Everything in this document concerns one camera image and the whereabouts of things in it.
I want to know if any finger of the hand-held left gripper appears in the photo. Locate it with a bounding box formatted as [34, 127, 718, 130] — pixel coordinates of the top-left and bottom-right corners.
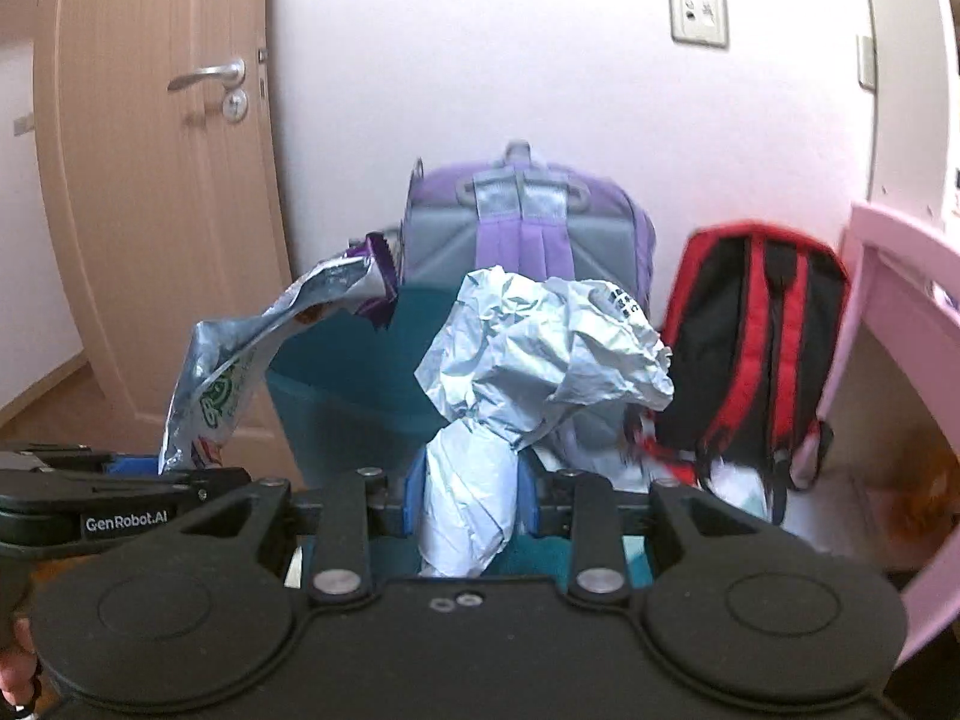
[0, 442, 162, 478]
[0, 467, 252, 507]

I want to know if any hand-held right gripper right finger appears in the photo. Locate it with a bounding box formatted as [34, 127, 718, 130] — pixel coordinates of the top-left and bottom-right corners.
[516, 457, 785, 605]

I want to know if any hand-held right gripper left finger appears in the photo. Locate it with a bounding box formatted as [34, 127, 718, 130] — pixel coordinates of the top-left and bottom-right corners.
[180, 457, 427, 605]

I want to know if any grey plastic bag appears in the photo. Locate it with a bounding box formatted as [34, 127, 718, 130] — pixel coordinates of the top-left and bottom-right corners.
[415, 265, 674, 578]

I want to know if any silver purple snack wrapper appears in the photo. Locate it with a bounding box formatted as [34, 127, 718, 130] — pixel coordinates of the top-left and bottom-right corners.
[159, 232, 398, 475]

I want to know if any teal plastic bin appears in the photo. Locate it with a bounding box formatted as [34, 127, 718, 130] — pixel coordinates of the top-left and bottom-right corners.
[266, 281, 657, 592]

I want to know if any person's left hand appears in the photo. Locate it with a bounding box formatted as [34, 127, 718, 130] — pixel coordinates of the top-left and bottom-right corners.
[0, 615, 40, 717]

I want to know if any wooden door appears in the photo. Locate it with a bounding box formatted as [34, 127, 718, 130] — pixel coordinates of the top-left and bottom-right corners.
[34, 0, 305, 488]

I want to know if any purple grey backpack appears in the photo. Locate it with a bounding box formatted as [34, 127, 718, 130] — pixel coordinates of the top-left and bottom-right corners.
[401, 141, 657, 496]

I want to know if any red black backpack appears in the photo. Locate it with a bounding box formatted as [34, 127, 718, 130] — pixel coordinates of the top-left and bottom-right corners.
[637, 221, 852, 526]

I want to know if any orange cloth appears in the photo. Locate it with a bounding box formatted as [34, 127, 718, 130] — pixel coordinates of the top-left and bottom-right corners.
[896, 442, 960, 548]

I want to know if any pink desk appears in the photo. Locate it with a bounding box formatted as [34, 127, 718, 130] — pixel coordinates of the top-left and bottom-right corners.
[814, 199, 960, 668]

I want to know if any silver door handle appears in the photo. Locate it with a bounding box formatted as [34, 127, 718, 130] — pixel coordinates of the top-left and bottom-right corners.
[166, 58, 247, 92]

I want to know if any white wall socket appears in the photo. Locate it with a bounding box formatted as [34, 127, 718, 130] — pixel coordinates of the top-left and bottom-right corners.
[669, 0, 730, 48]

